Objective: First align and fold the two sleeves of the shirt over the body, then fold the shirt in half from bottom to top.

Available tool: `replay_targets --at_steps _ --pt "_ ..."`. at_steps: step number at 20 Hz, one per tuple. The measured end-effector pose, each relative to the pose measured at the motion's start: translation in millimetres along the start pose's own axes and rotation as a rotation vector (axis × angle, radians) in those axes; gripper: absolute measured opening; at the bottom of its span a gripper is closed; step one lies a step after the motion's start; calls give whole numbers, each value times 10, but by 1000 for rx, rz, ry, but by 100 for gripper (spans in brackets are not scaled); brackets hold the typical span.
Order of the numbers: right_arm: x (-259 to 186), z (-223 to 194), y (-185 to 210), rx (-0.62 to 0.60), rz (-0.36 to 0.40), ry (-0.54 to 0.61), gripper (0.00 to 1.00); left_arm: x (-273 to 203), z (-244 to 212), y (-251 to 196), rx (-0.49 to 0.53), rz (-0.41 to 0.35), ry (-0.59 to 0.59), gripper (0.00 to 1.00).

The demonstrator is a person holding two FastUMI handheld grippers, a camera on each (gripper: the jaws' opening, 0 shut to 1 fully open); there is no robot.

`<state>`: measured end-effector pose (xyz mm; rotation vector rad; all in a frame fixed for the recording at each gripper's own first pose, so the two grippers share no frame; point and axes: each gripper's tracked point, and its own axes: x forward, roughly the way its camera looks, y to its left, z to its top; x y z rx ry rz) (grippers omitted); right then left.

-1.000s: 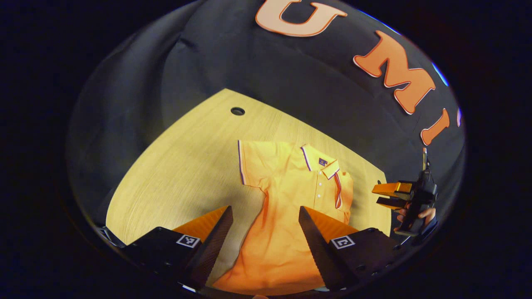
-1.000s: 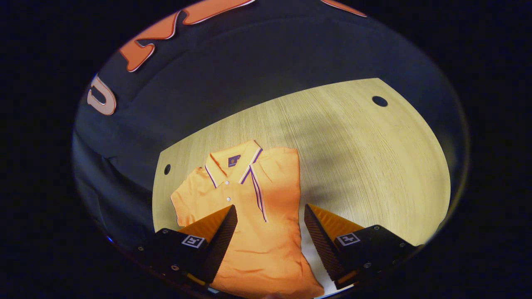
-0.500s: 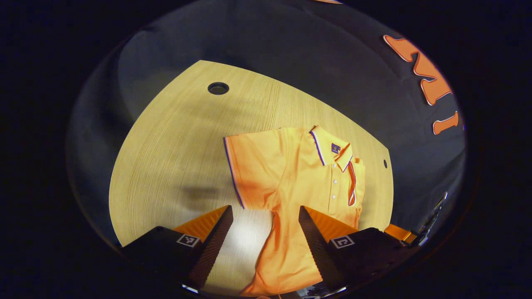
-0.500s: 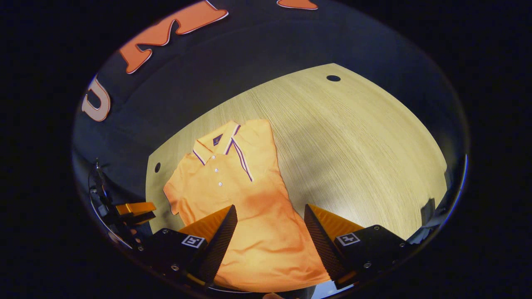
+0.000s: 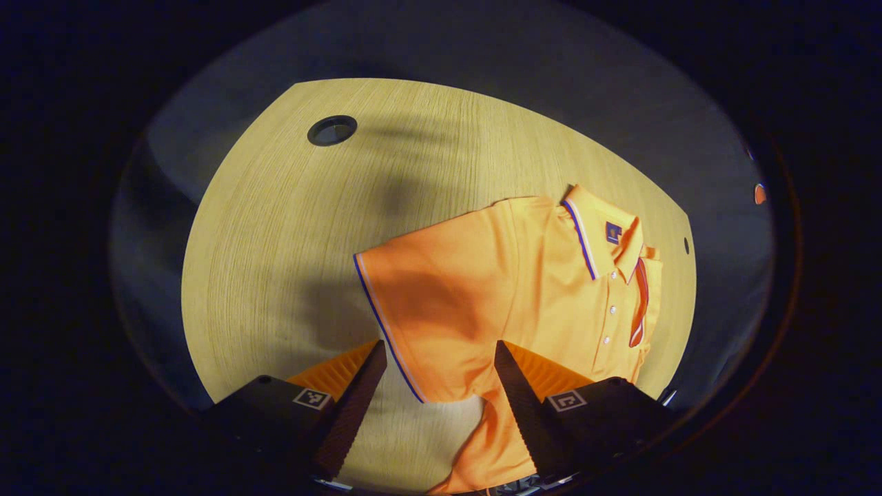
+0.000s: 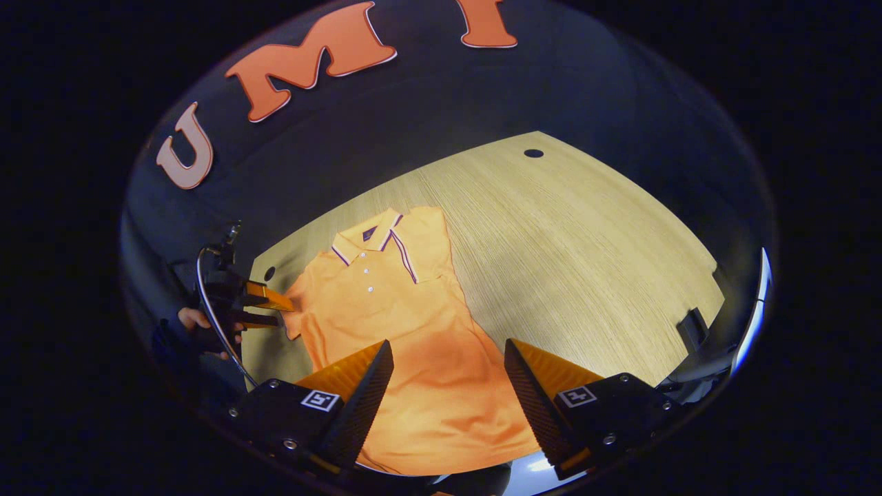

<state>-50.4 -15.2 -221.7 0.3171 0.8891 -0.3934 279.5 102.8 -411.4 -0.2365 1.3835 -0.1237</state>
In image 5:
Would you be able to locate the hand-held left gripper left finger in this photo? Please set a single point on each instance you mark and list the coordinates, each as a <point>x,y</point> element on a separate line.
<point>355,413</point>

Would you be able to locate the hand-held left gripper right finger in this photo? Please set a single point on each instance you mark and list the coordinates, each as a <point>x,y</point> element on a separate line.
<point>527,420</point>

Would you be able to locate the orange T-shirt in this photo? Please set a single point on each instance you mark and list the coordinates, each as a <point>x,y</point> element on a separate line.
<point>482,289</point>

